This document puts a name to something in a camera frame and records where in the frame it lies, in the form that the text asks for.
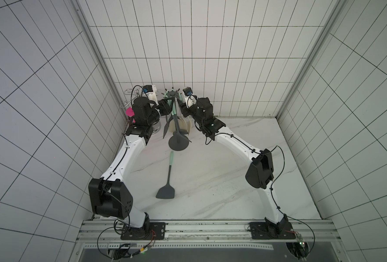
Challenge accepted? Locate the grey utensil rack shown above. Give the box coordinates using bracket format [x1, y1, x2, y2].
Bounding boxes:
[165, 88, 190, 151]

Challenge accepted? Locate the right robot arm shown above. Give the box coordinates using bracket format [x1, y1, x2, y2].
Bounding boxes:
[179, 95, 289, 235]

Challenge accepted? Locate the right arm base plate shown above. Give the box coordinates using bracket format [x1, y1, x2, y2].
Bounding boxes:
[247, 222, 296, 240]

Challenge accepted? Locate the pink plastic wine glass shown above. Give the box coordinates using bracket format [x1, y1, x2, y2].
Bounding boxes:
[125, 107, 135, 123]

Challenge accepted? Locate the left base cable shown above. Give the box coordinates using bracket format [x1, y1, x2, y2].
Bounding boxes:
[96, 222, 156, 260]

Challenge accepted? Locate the grey spatula green handle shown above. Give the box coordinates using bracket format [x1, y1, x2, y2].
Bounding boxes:
[156, 151, 175, 199]

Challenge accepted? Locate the grey utensil green handle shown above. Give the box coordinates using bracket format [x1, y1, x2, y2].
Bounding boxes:
[163, 98, 174, 138]

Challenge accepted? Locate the beige spatula green handle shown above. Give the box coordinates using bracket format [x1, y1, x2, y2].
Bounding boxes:
[177, 90, 191, 135]

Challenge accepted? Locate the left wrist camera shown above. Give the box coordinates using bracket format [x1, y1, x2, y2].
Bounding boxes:
[143, 85, 158, 105]

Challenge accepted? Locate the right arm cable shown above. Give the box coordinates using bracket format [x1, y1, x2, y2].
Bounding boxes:
[262, 145, 316, 259]

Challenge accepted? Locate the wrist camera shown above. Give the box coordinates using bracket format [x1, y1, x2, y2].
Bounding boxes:
[143, 85, 158, 105]
[183, 87, 195, 108]

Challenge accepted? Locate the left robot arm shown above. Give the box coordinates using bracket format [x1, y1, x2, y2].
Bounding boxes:
[88, 97, 172, 228]

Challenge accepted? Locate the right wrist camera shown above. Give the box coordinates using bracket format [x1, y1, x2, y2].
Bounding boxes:
[183, 87, 195, 108]

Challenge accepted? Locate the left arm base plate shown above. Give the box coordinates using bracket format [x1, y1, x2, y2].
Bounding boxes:
[120, 222, 166, 240]

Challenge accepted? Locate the chrome glass holder stand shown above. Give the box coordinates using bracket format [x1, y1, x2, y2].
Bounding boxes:
[120, 87, 146, 119]

